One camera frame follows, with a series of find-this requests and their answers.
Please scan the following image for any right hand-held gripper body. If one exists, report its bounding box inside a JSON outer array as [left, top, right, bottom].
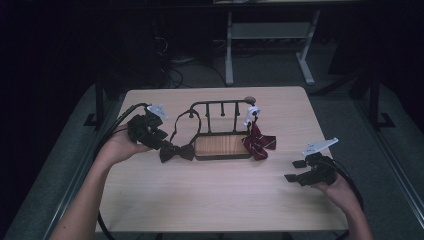
[[298, 136, 340, 188]]

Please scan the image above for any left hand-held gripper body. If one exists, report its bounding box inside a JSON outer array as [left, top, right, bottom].
[[126, 103, 170, 151]]

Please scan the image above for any dark brown bow tie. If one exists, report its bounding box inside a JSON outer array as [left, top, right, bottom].
[[158, 108, 203, 164]]

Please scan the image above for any red striped bow tie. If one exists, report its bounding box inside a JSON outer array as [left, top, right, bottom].
[[241, 105, 278, 162]]

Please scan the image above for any black hook rack wooden tray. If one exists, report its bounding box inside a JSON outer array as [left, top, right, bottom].
[[188, 98, 259, 162]]

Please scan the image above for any person's right hand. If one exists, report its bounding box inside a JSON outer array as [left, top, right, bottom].
[[311, 173, 357, 209]]

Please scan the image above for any person's left hand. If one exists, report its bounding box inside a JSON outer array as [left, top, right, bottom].
[[98, 123, 153, 166]]

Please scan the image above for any black metal stand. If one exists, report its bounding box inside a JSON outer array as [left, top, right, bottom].
[[83, 71, 108, 129], [365, 68, 396, 132]]

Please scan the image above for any bundle of floor cables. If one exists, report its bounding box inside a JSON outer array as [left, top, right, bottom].
[[153, 33, 228, 90]]

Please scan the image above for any aluminium floor rail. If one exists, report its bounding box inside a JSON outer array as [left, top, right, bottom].
[[352, 96, 424, 221], [42, 99, 118, 240]]

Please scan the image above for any white metal desk frame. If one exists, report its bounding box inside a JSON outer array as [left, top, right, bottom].
[[224, 9, 322, 87]]

